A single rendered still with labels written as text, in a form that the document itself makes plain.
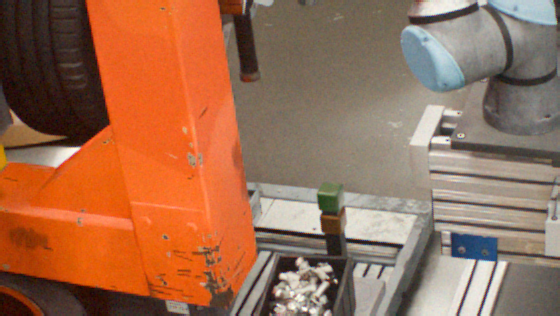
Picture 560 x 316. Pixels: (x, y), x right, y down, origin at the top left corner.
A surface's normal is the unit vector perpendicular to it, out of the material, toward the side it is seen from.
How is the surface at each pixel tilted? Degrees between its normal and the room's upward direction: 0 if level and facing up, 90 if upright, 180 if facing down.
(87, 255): 90
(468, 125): 0
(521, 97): 73
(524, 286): 0
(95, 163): 90
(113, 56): 90
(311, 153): 0
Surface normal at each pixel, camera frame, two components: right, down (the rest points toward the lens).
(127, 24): -0.33, 0.57
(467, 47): 0.31, 0.15
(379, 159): -0.11, -0.82
